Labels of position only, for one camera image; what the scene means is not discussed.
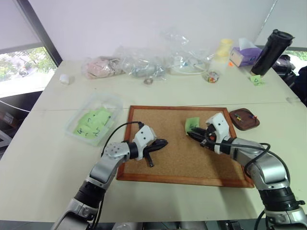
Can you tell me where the green note with circle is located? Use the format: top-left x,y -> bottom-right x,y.
249,74 -> 266,86

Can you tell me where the clear plastic box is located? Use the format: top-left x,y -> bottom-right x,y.
64,92 -> 123,147

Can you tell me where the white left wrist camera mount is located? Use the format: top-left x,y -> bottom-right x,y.
131,126 -> 157,161

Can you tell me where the green written sticky note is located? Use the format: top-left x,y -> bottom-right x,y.
78,110 -> 99,127
86,126 -> 109,146
92,107 -> 115,127

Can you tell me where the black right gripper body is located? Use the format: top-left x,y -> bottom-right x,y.
200,124 -> 217,151

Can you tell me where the white tube coil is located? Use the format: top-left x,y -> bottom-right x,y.
170,62 -> 210,77

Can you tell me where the purple tissue box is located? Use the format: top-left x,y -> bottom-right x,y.
229,37 -> 263,68

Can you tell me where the grey roller blind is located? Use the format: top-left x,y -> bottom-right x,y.
0,0 -> 43,51

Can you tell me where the pale yellow cup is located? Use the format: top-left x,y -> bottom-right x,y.
214,38 -> 235,64

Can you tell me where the black chair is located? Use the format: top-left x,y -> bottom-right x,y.
272,54 -> 307,107

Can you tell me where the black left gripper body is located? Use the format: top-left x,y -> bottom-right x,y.
143,140 -> 157,158

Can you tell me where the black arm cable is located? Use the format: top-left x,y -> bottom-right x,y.
201,140 -> 291,183
101,121 -> 145,156

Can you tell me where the black travel tumbler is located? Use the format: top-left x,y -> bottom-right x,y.
250,29 -> 295,77

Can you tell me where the brown wooden tray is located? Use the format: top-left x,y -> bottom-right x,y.
228,108 -> 260,131

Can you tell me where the crumpled clear plastic bag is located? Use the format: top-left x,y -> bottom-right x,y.
112,45 -> 172,81

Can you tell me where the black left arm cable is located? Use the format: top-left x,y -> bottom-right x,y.
101,121 -> 145,156

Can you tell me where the dark side furniture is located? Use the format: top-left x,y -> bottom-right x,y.
0,90 -> 45,159

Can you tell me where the large clear plastic bag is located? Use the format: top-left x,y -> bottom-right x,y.
159,27 -> 215,76

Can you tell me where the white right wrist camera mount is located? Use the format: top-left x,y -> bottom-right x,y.
205,112 -> 237,154

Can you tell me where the black window frame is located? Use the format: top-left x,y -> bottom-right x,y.
16,0 -> 63,68

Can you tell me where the green note marked four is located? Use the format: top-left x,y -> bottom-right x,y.
73,124 -> 91,139

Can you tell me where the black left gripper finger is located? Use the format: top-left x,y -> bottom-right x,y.
144,152 -> 156,168
153,138 -> 169,151

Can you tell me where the clear jar of pushpins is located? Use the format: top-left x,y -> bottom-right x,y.
202,69 -> 223,84

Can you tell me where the bag of pink material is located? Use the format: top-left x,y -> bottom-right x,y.
81,56 -> 125,80

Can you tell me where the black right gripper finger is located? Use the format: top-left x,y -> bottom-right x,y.
187,134 -> 205,146
187,128 -> 207,138

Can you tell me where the wood framed cork board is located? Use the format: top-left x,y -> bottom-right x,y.
116,105 -> 255,189

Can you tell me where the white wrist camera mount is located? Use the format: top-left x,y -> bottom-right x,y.
205,112 -> 237,154
131,126 -> 157,161

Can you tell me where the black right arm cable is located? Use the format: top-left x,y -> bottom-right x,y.
201,140 -> 291,183

